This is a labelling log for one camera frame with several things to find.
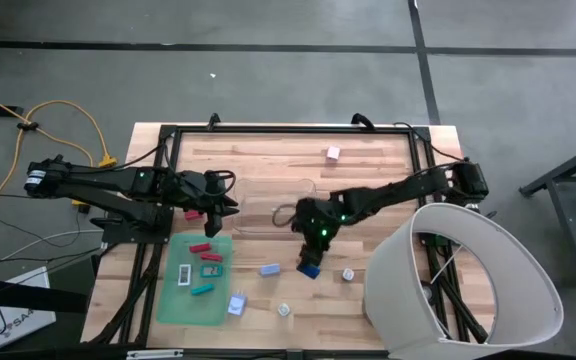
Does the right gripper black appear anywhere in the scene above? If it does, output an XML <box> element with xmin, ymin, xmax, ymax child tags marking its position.
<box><xmin>291</xmin><ymin>197</ymin><xmax>349</xmax><ymax>267</ymax></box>

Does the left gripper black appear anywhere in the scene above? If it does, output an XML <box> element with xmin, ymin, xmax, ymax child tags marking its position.
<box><xmin>160</xmin><ymin>169</ymin><xmax>240</xmax><ymax>239</ymax></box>

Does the blue plastic bar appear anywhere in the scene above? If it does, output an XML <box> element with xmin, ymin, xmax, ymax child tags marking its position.
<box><xmin>296</xmin><ymin>263</ymin><xmax>322</xmax><ymax>280</ymax></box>

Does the clear plastic bin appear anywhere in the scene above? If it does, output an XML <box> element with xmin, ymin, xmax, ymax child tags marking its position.
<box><xmin>231</xmin><ymin>178</ymin><xmax>319</xmax><ymax>236</ymax></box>

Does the white lamp shade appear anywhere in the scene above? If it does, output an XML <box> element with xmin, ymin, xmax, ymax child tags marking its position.
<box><xmin>362</xmin><ymin>202</ymin><xmax>565</xmax><ymax>360</ymax></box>

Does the teal translucent tray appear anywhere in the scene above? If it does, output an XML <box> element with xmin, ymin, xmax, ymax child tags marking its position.
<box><xmin>155</xmin><ymin>232</ymin><xmax>234</xmax><ymax>328</ymax></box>

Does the black metal beam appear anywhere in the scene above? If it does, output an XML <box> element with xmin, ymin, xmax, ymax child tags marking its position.
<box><xmin>0</xmin><ymin>274</ymin><xmax>89</xmax><ymax>315</ymax></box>

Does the white printed box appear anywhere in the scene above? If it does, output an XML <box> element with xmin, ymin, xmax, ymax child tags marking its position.
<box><xmin>0</xmin><ymin>266</ymin><xmax>58</xmax><ymax>351</ymax></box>

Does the black metal stand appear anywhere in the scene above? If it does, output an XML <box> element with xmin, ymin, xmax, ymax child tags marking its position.
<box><xmin>517</xmin><ymin>135</ymin><xmax>576</xmax><ymax>290</ymax></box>

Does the left gripper cable loop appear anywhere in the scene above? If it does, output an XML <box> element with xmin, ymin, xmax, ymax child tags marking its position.
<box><xmin>202</xmin><ymin>169</ymin><xmax>237</xmax><ymax>199</ymax></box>

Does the gripper cable loop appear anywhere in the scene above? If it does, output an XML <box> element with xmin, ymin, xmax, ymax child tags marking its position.
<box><xmin>271</xmin><ymin>202</ymin><xmax>300</xmax><ymax>229</ymax></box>
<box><xmin>202</xmin><ymin>169</ymin><xmax>237</xmax><ymax>199</ymax></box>

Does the right gripper cable loop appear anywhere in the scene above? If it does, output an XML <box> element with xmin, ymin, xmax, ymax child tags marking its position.
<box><xmin>271</xmin><ymin>202</ymin><xmax>300</xmax><ymax>229</ymax></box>

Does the yellow extension cable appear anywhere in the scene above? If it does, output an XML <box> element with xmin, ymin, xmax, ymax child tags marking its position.
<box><xmin>17</xmin><ymin>98</ymin><xmax>119</xmax><ymax>169</ymax></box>
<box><xmin>0</xmin><ymin>84</ymin><xmax>94</xmax><ymax>232</ymax></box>

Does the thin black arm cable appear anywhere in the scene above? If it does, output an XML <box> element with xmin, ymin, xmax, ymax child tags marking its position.
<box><xmin>391</xmin><ymin>121</ymin><xmax>469</xmax><ymax>164</ymax></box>

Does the silver metal bracket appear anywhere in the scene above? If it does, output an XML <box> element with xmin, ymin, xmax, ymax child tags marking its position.
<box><xmin>125</xmin><ymin>348</ymin><xmax>185</xmax><ymax>360</ymax></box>

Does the white cable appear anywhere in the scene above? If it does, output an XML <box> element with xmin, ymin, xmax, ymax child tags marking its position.
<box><xmin>0</xmin><ymin>228</ymin><xmax>107</xmax><ymax>276</ymax></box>

